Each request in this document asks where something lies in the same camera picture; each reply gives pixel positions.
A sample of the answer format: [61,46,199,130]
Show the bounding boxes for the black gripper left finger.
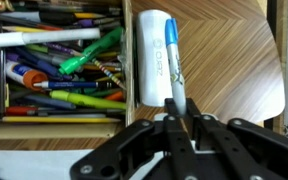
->
[69,97,199,180]

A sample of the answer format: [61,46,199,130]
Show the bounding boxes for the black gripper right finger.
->
[184,97,288,180]

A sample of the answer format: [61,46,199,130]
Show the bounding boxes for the white marker with blue cap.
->
[164,17,189,116]

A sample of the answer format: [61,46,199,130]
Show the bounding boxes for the blue pen with silver tip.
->
[33,80,119,90]

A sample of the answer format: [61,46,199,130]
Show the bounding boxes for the wooden pen box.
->
[0,0,136,141]

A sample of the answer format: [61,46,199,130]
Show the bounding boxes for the dark blue pen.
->
[23,94,77,111]

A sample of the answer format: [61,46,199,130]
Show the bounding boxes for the purple pen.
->
[76,17,122,28]

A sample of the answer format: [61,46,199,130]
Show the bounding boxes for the yellow pen with red tip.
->
[1,24,64,33]

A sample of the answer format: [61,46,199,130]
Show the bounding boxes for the orange marker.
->
[103,90,125,102]

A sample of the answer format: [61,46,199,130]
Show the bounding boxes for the striped pencil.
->
[91,57,127,91]

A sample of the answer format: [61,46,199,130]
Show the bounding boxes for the yellow green highlighter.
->
[49,89,127,111]

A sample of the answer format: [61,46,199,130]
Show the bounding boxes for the yellow pencil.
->
[1,115,122,124]

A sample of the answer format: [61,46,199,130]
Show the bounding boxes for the glue stick with orange cap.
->
[5,60,49,92]

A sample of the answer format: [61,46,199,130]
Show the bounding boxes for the black marker with yellow band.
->
[38,11,106,25]

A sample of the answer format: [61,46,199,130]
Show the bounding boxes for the thick white marker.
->
[0,27,102,49]

